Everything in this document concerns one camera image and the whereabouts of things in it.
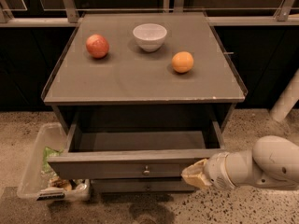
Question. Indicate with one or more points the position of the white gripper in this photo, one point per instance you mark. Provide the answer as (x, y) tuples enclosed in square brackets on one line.
[(215, 169)]

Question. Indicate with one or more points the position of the grey top drawer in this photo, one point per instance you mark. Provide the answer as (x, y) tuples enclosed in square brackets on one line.
[(134, 154)]

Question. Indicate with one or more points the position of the grey drawer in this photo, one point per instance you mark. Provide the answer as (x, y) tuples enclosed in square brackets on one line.
[(134, 154), (169, 184)]

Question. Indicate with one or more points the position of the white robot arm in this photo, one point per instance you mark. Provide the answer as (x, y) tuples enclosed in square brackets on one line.
[(272, 163)]

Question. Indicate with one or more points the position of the grey drawer cabinet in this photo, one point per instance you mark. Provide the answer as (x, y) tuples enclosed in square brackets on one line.
[(131, 90)]

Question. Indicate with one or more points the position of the grey bottom drawer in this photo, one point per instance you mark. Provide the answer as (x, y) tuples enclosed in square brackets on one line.
[(169, 184)]

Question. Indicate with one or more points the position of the orange fruit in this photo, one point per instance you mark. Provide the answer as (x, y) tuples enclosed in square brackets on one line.
[(182, 62)]

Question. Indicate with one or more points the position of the brown snack packet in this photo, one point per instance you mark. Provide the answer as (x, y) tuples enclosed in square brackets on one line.
[(59, 183)]

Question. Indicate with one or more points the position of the white ceramic bowl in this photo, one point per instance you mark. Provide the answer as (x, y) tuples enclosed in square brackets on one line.
[(149, 36)]

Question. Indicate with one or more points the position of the green snack bag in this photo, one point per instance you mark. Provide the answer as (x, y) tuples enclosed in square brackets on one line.
[(47, 153)]

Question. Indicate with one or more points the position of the clear plastic bin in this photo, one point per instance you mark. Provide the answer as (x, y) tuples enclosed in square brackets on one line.
[(35, 184)]

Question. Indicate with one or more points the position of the red apple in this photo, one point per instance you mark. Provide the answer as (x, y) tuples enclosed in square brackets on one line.
[(97, 46)]

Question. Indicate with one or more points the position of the metal railing frame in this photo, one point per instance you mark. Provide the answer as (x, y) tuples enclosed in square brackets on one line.
[(37, 13)]

